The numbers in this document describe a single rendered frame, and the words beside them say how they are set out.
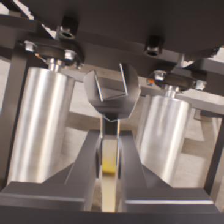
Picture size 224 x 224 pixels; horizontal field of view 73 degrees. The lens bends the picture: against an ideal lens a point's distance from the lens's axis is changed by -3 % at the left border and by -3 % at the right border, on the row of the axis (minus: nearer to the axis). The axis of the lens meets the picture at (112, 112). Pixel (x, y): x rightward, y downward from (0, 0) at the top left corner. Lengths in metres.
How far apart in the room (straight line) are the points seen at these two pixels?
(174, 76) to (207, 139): 1.16
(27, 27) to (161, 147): 0.37
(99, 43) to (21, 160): 0.30
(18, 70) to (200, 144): 1.34
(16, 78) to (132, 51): 0.37
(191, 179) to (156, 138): 1.19
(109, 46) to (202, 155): 1.30
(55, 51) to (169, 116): 0.29
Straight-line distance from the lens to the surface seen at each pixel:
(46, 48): 0.40
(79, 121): 1.28
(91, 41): 0.34
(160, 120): 0.35
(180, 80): 0.38
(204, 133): 1.47
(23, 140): 0.40
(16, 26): 0.40
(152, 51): 0.24
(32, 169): 0.41
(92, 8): 0.22
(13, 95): 0.56
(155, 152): 0.36
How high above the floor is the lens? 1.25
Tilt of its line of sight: 88 degrees down
